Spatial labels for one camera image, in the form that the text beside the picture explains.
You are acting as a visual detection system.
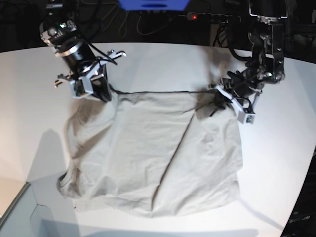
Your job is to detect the grey t-shirt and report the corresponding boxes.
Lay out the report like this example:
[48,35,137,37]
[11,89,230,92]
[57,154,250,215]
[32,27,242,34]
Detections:
[58,92,242,217]

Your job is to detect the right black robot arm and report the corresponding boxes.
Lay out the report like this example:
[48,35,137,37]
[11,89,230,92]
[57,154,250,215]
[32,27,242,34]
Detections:
[39,0,126,103]

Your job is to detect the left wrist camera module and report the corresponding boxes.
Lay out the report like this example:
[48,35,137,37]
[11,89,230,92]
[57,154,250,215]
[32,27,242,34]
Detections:
[237,108,256,124]

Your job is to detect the blue box at top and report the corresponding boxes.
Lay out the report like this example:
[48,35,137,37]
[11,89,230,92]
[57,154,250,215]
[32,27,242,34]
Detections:
[118,0,190,11]

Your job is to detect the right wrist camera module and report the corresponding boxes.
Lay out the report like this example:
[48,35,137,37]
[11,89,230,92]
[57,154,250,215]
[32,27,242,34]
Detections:
[69,79,94,99]

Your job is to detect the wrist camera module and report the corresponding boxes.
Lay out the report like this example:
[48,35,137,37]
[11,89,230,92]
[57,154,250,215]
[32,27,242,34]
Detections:
[69,79,94,99]
[237,108,256,124]

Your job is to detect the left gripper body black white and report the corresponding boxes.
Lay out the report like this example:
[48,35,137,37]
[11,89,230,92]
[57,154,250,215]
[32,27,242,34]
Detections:
[211,70,266,110]

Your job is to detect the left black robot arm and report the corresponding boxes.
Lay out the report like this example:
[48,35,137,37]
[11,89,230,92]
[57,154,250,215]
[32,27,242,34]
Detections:
[212,0,288,113]

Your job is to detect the black cable loops on floor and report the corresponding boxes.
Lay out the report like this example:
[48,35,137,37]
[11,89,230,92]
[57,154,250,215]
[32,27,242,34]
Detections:
[81,0,173,40]

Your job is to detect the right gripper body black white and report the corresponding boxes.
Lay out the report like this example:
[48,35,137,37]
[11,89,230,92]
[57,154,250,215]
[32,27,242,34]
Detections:
[54,43,127,88]

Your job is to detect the black power strip red light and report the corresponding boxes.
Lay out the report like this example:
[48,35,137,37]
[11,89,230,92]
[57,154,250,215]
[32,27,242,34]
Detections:
[186,12,242,24]

